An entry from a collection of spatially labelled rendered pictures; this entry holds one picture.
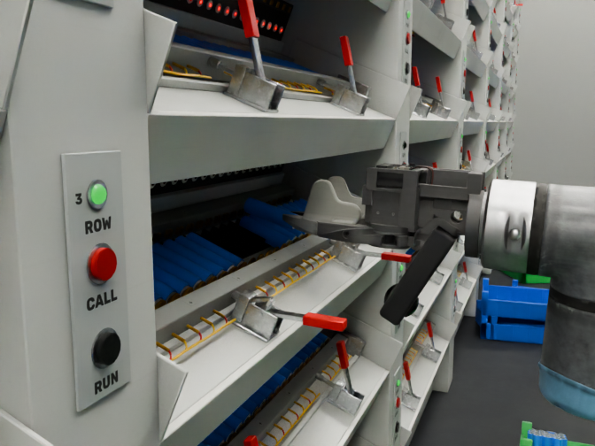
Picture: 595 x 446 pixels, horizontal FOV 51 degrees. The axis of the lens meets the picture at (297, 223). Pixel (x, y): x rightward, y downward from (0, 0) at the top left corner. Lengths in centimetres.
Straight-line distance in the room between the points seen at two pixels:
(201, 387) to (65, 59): 24
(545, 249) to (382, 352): 43
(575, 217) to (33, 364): 47
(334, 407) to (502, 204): 37
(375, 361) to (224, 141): 61
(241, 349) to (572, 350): 31
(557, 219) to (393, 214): 15
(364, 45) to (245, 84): 44
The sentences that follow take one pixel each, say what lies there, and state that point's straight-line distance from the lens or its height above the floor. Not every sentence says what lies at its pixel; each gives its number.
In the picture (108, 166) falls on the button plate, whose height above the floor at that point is 69.
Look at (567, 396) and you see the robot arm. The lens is 66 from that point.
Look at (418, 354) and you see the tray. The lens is 152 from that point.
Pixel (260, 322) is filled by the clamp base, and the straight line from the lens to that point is 53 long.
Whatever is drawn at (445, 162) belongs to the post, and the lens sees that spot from 161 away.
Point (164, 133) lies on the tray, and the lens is 37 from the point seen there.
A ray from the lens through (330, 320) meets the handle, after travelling 51.
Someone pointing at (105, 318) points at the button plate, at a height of 61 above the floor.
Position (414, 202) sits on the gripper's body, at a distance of 62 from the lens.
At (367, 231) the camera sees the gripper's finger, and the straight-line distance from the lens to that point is 63.
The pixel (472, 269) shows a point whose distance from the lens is 236.
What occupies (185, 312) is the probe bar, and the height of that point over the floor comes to 57.
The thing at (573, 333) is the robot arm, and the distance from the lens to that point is 63.
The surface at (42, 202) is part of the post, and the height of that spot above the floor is 68.
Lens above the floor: 71
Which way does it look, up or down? 9 degrees down
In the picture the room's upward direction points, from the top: straight up
